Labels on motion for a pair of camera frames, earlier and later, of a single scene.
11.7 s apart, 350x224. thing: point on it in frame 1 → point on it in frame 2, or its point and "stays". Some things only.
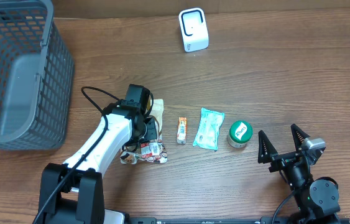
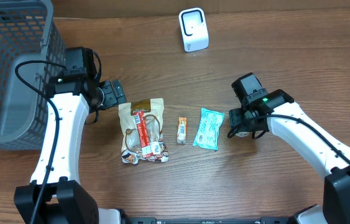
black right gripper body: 286,158 → 237,118
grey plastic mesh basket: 25,71 stays
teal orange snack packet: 209,129 stays
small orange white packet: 182,130 stays
